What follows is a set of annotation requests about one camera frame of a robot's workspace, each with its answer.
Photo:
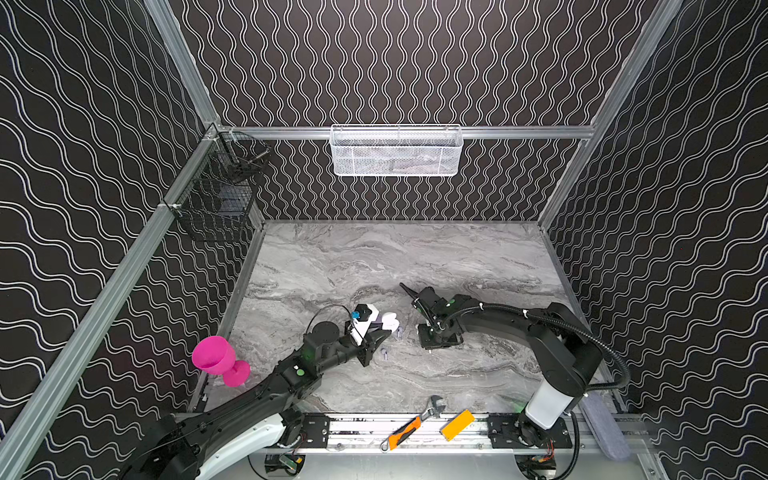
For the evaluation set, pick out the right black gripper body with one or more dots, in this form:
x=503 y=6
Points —
x=429 y=312

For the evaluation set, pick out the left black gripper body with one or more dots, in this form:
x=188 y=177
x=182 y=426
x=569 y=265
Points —
x=366 y=346

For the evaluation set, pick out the white earbud charging case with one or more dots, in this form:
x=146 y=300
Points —
x=387 y=321

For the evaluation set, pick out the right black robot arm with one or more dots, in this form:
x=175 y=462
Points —
x=566 y=354

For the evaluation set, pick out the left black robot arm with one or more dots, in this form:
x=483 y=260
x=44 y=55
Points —
x=201 y=446

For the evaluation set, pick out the pink plastic goblet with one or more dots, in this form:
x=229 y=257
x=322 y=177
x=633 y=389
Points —
x=216 y=356

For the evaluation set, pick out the grey purple cloth pad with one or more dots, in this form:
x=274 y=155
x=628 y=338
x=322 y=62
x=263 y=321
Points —
x=605 y=430

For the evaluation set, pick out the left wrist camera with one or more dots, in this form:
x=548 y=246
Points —
x=360 y=321

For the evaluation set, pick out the white wire mesh basket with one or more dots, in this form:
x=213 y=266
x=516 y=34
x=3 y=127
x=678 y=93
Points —
x=406 y=150

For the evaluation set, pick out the black wire basket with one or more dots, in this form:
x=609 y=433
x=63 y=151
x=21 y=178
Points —
x=216 y=206

